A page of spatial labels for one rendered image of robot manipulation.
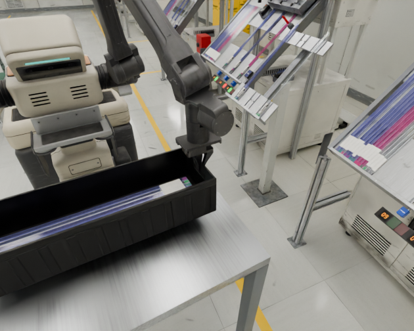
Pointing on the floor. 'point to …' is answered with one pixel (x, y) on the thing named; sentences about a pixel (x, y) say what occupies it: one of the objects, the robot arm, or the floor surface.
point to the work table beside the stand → (144, 281)
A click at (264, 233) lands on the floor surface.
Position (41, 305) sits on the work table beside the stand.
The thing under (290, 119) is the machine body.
